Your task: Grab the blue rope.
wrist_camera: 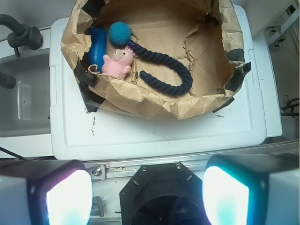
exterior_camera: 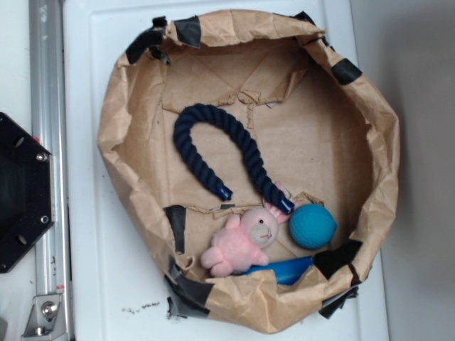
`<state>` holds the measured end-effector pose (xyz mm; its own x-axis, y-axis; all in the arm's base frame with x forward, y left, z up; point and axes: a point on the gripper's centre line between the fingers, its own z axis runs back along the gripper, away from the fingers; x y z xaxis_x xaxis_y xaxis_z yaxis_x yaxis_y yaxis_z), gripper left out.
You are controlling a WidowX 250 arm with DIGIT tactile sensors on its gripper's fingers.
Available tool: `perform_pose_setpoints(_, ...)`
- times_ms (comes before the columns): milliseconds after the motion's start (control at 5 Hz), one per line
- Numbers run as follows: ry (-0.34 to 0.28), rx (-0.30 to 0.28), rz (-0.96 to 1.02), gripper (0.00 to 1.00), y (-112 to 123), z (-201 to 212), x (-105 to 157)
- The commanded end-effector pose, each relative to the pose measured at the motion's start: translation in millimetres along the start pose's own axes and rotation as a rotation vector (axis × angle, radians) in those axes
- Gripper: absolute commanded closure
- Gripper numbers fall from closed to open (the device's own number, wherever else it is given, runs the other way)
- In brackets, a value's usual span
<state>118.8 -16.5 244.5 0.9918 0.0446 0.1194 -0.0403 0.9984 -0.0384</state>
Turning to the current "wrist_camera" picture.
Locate dark blue twisted rope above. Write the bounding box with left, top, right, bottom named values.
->
left=127, top=41, right=194, bottom=98

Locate blue plastic bottle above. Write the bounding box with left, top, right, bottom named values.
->
left=88, top=27, right=107, bottom=72

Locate dark grey clamp mount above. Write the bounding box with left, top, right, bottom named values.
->
left=0, top=14, right=43, bottom=57

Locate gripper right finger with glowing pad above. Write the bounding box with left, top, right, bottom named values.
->
left=202, top=153, right=300, bottom=225

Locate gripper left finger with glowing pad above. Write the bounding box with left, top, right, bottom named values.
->
left=0, top=160, right=93, bottom=225

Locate pink plush pig toy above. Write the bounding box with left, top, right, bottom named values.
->
left=101, top=49, right=134, bottom=79

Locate teal crocheted ball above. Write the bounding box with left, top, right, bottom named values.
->
left=108, top=21, right=131, bottom=46

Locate clear plastic storage bin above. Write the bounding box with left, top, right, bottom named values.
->
left=0, top=49, right=50, bottom=137

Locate white plastic bin lid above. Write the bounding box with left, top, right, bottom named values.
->
left=49, top=5, right=267, bottom=160

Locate brown paper-lined cardboard box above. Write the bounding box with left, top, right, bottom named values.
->
left=61, top=0, right=251, bottom=120

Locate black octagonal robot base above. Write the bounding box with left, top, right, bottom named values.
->
left=120, top=162, right=205, bottom=225

